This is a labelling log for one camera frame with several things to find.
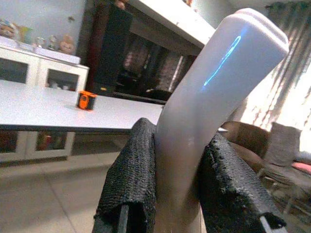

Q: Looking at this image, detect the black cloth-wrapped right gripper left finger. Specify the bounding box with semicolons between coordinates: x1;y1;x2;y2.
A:
92;117;157;233

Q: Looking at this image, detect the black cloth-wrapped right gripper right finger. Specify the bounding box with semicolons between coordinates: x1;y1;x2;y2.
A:
198;132;287;233

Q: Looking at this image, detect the white vacuum cleaner handle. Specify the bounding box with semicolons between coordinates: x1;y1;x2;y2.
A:
153;7;290;233

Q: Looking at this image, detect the brown armchair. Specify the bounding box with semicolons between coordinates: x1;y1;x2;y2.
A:
220;120;311;192

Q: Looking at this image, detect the white table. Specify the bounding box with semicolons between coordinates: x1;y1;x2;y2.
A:
0;79;166;133

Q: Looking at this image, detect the orange and black small box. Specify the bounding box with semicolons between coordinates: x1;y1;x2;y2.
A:
75;90;98;112

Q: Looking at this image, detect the dark wooden cabinet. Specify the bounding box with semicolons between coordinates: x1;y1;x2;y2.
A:
77;0;207;105

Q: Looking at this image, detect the patterned window curtain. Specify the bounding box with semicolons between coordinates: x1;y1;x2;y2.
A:
240;1;311;156

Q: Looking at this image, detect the white glass-door sideboard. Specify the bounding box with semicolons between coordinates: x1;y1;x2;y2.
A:
0;36;90;92

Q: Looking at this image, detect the beige figurine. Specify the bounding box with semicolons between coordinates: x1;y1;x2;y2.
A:
58;34;76;55

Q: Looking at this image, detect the small white figurine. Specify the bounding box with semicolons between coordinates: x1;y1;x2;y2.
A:
47;34;58;50

